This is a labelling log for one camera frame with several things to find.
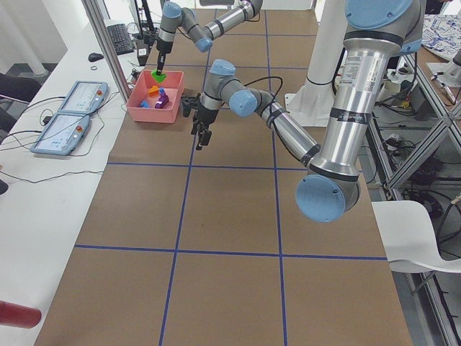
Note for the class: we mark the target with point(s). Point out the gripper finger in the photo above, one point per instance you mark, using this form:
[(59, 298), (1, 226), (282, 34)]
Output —
[(160, 63), (205, 137), (197, 133)]

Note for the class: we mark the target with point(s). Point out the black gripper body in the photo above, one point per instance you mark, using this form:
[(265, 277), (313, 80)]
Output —
[(163, 47), (207, 114)]

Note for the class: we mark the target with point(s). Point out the green block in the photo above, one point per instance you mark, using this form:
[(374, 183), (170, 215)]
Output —
[(158, 76)]

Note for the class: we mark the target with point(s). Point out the orange block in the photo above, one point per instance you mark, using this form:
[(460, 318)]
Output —
[(153, 91)]

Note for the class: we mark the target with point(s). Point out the purple wedge block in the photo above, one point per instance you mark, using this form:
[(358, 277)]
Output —
[(162, 102)]

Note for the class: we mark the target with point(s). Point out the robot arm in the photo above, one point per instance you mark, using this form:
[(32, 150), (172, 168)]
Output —
[(175, 17), (327, 136)]

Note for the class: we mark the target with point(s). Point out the pink plastic box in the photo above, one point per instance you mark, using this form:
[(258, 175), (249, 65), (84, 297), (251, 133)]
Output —
[(174, 87)]

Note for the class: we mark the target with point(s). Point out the black keyboard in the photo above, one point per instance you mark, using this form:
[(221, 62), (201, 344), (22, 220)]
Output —
[(120, 39)]

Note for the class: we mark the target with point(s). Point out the black computer mouse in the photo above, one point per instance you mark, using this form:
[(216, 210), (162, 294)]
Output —
[(93, 57)]

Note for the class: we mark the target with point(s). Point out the upper teach pendant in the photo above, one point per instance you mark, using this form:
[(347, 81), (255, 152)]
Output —
[(85, 97)]

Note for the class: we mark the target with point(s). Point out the teach pendant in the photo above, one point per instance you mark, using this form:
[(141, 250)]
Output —
[(85, 97), (62, 134)]

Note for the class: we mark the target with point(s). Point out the lower teach pendant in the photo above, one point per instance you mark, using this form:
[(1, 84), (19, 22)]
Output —
[(62, 134)]

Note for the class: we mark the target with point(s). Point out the white chair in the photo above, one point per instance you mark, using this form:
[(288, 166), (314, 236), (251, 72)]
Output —
[(409, 239)]

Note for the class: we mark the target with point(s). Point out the red bottle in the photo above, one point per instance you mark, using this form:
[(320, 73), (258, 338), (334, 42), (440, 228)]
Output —
[(14, 315)]

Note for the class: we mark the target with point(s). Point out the aluminium frame post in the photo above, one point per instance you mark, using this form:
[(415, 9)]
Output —
[(96, 20)]

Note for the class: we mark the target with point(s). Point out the white camera pedestal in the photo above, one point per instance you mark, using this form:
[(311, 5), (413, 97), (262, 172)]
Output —
[(317, 72)]

